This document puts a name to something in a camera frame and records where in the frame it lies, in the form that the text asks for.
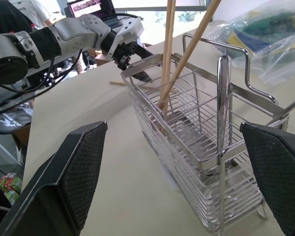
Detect brown cardboard box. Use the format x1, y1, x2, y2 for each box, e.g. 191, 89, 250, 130
87, 48, 116, 67

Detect person in white shirt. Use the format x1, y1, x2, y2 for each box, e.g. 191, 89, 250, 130
7, 0, 53, 28

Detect green yellow package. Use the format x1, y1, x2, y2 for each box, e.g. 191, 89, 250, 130
225, 9, 295, 54

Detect wooden chopstick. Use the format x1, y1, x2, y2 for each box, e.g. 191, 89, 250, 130
159, 0, 172, 116
162, 0, 177, 120
158, 0, 222, 111

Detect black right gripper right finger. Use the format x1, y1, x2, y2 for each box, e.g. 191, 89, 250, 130
239, 122, 295, 236

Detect black garment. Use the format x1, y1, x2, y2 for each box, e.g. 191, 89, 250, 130
0, 0, 33, 35

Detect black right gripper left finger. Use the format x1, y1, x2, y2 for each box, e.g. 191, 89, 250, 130
0, 121, 108, 236

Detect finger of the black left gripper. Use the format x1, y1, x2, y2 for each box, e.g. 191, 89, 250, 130
136, 43, 155, 59
130, 69, 154, 83

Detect green snack packages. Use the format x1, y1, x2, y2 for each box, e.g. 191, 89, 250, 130
0, 172, 23, 205

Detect open laptop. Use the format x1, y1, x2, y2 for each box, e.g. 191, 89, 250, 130
66, 0, 125, 30

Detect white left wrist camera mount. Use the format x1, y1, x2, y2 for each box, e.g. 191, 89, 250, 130
107, 17, 145, 61

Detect metal wire basket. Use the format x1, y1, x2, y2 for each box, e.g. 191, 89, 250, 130
119, 33, 290, 233

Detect black bag with white print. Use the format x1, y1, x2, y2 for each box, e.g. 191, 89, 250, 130
0, 107, 33, 135

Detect metal spoon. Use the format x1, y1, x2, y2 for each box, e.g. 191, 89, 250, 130
216, 55, 235, 177

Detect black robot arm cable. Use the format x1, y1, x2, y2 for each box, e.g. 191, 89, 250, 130
0, 48, 84, 94

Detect clear plastic bag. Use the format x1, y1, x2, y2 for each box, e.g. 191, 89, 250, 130
208, 1, 295, 86

